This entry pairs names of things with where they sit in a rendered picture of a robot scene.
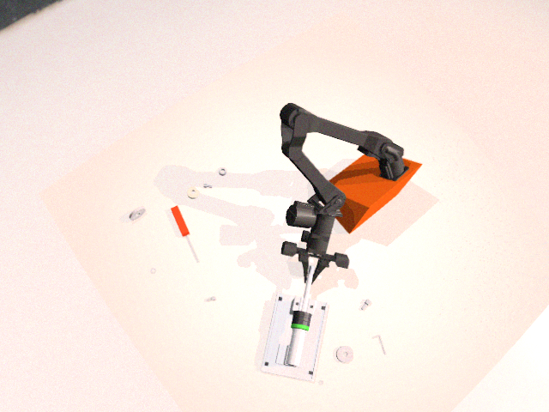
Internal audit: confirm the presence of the green ring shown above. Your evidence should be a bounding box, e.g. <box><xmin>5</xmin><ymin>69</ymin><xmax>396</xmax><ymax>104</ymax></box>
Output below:
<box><xmin>291</xmin><ymin>324</ymin><xmax>309</xmax><ymax>331</ymax></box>

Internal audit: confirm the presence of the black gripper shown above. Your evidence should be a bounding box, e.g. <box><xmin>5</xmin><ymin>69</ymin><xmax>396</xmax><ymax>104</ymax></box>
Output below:
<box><xmin>281</xmin><ymin>229</ymin><xmax>350</xmax><ymax>285</ymax></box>

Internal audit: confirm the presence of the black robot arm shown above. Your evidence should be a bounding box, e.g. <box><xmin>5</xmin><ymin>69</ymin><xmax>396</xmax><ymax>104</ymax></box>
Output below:
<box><xmin>280</xmin><ymin>103</ymin><xmax>409</xmax><ymax>233</ymax></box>

